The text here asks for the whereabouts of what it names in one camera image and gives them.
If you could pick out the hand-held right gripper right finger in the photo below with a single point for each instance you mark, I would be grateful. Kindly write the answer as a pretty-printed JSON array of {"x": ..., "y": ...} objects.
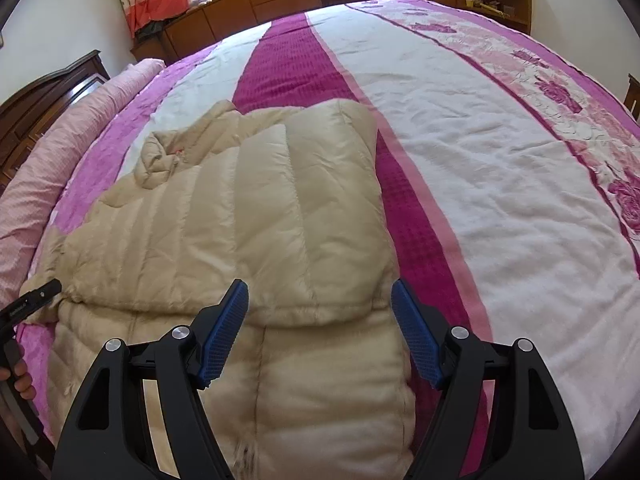
[{"x": 417, "y": 335}]

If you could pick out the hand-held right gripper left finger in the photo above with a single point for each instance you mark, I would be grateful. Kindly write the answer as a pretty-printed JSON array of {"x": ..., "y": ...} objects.
[{"x": 225, "y": 335}]

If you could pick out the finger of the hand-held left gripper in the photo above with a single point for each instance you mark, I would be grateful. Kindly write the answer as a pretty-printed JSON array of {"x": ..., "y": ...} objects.
[{"x": 35, "y": 299}]

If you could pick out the beige down jacket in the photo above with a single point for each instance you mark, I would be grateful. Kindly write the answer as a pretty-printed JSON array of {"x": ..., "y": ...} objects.
[{"x": 225, "y": 210}]

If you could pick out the dark clothes pile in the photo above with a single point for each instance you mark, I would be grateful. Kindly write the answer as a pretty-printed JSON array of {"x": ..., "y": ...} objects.
[{"x": 150, "y": 30}]

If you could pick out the person's left hand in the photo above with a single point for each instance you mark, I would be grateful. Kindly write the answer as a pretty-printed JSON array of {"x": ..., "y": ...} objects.
[{"x": 21, "y": 377}]

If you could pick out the pink pillow roll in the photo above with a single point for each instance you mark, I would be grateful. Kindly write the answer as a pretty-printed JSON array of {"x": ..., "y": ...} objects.
[{"x": 60, "y": 150}]

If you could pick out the pink floral striped blanket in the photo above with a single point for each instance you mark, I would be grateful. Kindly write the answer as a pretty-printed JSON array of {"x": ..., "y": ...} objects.
[{"x": 500, "y": 160}]

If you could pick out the dark wooden headboard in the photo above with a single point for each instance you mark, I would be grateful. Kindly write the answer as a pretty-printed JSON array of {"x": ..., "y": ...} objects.
[{"x": 45, "y": 105}]

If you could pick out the wooden chair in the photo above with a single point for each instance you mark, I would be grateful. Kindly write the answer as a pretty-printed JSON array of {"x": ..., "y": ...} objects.
[{"x": 633, "y": 97}]

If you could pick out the small items on shelf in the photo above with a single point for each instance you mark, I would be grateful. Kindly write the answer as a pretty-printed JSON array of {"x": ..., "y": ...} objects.
[{"x": 485, "y": 6}]

